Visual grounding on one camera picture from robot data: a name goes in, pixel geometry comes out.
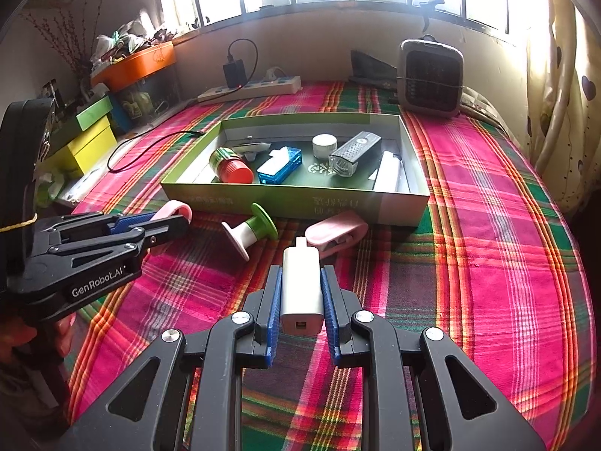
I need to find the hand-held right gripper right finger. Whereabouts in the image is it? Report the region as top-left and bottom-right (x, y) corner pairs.
(320, 265), (548, 451)

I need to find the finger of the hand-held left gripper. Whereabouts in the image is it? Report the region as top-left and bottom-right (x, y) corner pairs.
(36, 213), (157, 236)
(46, 218), (191, 257)

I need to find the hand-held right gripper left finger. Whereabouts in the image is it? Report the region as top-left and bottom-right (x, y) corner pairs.
(56, 265), (283, 451)

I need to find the white charger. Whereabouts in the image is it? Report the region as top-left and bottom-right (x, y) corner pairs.
(281, 237), (326, 336)

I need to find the small pink clip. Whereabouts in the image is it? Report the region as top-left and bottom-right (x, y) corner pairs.
(143, 200), (193, 252)

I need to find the brown bottle with red cap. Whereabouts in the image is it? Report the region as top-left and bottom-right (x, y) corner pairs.
(210, 147), (254, 184)

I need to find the green cardboard box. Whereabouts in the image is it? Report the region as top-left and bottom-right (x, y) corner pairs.
(160, 113), (430, 229)

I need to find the blue usb tester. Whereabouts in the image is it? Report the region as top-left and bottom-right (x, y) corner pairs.
(256, 147), (302, 186)

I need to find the slim rectangular bar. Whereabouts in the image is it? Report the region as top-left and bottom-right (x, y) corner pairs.
(368, 151), (402, 193)

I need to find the white round cap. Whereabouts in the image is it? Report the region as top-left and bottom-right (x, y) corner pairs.
(312, 134), (339, 158)

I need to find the person's left hand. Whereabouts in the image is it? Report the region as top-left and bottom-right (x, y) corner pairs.
(0, 312), (77, 367)

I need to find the white plastic bag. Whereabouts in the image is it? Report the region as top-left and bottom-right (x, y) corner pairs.
(38, 169), (99, 207)

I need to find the yellow box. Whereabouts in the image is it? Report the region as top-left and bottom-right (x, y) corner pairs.
(44, 117), (118, 177)

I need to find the large pink clip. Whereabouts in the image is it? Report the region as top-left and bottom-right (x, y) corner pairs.
(304, 211), (368, 259)

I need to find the green and white suction holder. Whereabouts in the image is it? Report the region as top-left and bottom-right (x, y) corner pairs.
(222, 203), (279, 261)

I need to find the glass fish tank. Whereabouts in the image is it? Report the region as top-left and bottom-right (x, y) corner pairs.
(113, 63), (183, 132)

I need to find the orange tray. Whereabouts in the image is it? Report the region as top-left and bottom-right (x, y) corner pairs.
(91, 41), (177, 92)

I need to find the plaid blanket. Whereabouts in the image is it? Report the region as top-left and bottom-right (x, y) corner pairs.
(61, 80), (592, 451)

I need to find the black bicycle light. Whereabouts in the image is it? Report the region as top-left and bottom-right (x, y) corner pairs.
(329, 132), (382, 178)

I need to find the black power adapter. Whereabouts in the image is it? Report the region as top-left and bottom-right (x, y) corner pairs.
(223, 59), (246, 89)

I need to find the white power strip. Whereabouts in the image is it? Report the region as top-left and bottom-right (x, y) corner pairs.
(197, 75), (302, 104)

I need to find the pile of clutter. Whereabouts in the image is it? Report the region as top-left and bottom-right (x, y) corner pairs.
(89, 9), (179, 64)

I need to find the dried twig bouquet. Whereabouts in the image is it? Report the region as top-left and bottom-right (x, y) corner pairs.
(19, 0), (95, 83)

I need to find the dark wedge-shaped object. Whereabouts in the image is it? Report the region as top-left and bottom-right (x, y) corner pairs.
(350, 50), (400, 88)

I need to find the grey space heater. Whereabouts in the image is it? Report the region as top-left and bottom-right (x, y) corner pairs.
(398, 38), (465, 118)

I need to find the heart-patterned curtain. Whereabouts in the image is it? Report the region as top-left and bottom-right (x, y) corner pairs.
(523, 0), (601, 217)

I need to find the black charging cable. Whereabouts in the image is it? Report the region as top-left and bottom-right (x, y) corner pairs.
(107, 39), (259, 172)

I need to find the black window handle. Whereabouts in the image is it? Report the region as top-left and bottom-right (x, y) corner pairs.
(420, 0), (446, 31)

